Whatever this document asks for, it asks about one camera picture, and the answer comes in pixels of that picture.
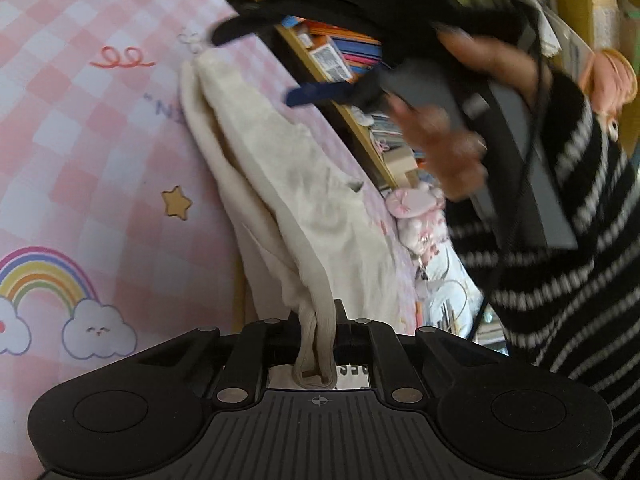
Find pink round plush toy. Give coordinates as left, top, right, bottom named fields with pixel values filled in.
left=580, top=47, right=638, bottom=141

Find orange white box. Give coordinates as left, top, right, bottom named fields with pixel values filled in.
left=307, top=42, right=353, bottom=83

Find person's right hand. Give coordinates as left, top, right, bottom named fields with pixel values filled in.
left=387, top=32, right=553, bottom=202

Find person's right forearm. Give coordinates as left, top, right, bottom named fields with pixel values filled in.
left=445, top=67, right=640, bottom=480

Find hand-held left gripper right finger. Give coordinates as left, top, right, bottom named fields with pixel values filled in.
left=331, top=300, right=508, bottom=406

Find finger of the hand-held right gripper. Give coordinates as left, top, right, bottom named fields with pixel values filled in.
left=285, top=80, right=396, bottom=111
left=212, top=7, right=286, bottom=47

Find pink plush bunny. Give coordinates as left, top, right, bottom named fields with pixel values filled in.
left=385, top=182, right=453, bottom=266

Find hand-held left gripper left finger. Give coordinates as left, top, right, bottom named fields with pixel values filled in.
left=134, top=310, right=302, bottom=407

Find black cable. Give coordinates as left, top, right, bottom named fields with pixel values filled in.
left=467, top=0, right=548, bottom=343

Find row of colourful books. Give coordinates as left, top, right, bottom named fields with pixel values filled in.
left=280, top=17, right=426, bottom=171

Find wooden shelf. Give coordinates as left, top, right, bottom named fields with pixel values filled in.
left=242, top=0, right=401, bottom=191

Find pink checked table mat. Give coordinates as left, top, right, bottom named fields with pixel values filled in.
left=0, top=0, right=426, bottom=476

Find cream t-shirt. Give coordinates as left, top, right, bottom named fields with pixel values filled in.
left=177, top=52, right=418, bottom=391

